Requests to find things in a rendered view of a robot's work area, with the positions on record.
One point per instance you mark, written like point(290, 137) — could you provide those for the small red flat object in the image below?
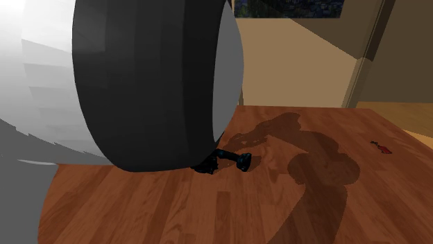
point(385, 149)

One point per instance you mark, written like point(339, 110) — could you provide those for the dark wall picture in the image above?
point(287, 8)

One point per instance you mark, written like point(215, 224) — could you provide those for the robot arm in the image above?
point(142, 84)

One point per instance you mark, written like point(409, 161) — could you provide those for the dark blue-black bent object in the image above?
point(244, 161)

